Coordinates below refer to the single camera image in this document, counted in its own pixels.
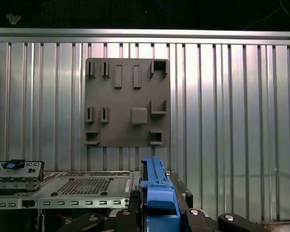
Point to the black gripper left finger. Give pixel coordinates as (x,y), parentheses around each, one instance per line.
(125,221)

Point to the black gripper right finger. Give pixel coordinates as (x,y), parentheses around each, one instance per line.
(195,222)

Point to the hard disk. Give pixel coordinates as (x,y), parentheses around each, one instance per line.
(159,200)

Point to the black open PC case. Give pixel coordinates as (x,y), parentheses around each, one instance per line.
(50,180)

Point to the metal expansion card retainer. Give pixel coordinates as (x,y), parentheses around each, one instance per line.
(33,170)

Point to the grey parts rack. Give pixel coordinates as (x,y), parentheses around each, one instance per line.
(125,96)

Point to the crumpled paper scrap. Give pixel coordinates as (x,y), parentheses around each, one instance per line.
(13,18)

